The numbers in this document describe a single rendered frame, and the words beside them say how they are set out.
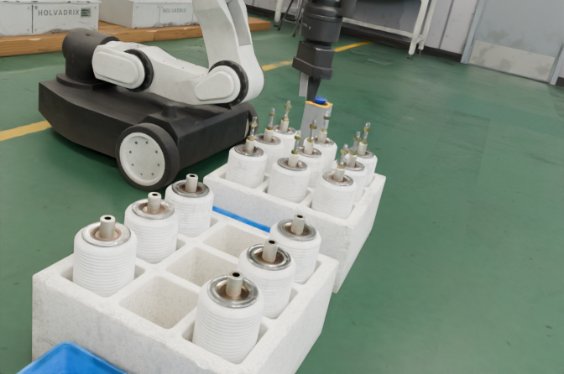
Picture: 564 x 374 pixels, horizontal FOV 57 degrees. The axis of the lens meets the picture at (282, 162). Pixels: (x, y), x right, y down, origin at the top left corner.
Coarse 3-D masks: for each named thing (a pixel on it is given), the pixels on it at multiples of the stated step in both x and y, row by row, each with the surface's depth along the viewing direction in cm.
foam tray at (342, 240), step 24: (216, 192) 127; (240, 192) 125; (264, 192) 129; (312, 192) 130; (264, 216) 124; (288, 216) 122; (312, 216) 119; (360, 216) 123; (336, 240) 119; (360, 240) 136; (336, 288) 122
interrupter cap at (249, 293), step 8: (216, 280) 76; (224, 280) 77; (248, 280) 78; (208, 288) 74; (216, 288) 74; (224, 288) 75; (248, 288) 76; (256, 288) 76; (216, 296) 73; (224, 296) 73; (240, 296) 74; (248, 296) 74; (256, 296) 74; (224, 304) 71; (232, 304) 72; (240, 304) 72; (248, 304) 72
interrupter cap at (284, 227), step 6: (282, 222) 97; (288, 222) 97; (306, 222) 98; (282, 228) 95; (288, 228) 96; (306, 228) 97; (312, 228) 97; (282, 234) 93; (288, 234) 93; (294, 234) 94; (300, 234) 95; (306, 234) 94; (312, 234) 95; (294, 240) 92; (300, 240) 92; (306, 240) 92
